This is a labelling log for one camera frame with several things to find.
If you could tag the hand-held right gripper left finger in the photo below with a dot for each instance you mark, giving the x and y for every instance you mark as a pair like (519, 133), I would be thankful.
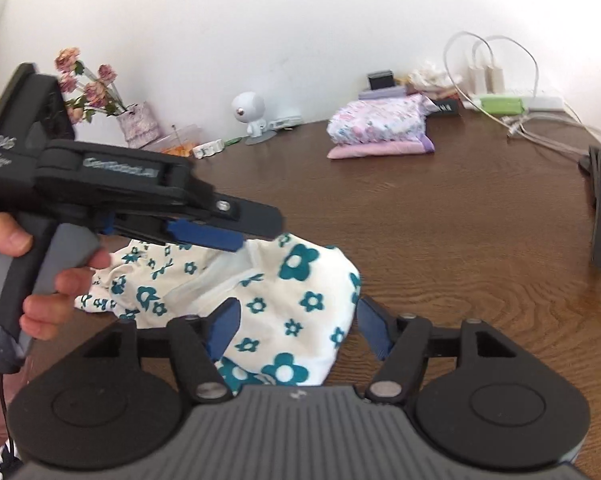
(225, 325)

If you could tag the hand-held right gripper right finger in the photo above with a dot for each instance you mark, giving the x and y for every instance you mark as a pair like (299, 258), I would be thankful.
(373, 325)

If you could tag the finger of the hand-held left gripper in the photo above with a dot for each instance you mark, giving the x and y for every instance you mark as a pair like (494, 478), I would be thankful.
(205, 235)
(250, 220)

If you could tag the cream floral pants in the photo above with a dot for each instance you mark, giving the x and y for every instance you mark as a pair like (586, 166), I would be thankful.
(290, 300)

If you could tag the person's left hand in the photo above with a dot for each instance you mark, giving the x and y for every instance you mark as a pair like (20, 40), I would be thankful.
(45, 305)

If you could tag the lilac knitted vase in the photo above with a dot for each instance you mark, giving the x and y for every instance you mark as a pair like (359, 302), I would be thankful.
(139, 122)

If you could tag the green pen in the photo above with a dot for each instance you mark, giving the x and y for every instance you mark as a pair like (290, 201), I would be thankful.
(233, 141)

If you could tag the thin metal pick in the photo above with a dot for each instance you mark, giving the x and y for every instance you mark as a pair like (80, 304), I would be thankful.
(176, 132)

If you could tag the clear container with orange food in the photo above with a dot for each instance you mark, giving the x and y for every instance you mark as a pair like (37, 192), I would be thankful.
(183, 142)

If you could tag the pink rose bouquet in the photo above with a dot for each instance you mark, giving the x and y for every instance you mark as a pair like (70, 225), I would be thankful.
(88, 87)

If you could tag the white robot figure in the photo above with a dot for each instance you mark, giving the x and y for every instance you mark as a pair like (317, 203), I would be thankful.
(248, 110)

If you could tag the plain pink folded garment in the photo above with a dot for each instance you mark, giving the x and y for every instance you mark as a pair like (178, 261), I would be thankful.
(375, 149)

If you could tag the pink floral folded garment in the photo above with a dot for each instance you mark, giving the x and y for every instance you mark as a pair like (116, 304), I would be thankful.
(380, 120)

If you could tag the lilac tin box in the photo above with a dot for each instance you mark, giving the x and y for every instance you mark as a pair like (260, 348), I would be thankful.
(383, 93)

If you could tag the purple folded garment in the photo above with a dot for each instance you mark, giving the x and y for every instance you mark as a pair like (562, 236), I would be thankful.
(427, 144)

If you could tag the black power adapter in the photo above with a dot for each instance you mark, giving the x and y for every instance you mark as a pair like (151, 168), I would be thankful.
(380, 80)

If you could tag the small black box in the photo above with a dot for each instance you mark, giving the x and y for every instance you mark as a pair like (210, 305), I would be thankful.
(445, 107)

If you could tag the crumpled white tissue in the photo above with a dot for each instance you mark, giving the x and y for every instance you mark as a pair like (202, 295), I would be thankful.
(430, 77)

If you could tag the white power strip with chargers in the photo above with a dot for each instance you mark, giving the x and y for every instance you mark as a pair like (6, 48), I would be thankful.
(445, 57)

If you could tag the green plastic case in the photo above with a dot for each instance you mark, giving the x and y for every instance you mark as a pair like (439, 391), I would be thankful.
(500, 105)

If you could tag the white charger plug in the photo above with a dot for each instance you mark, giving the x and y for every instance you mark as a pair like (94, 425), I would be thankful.
(477, 77)
(495, 77)

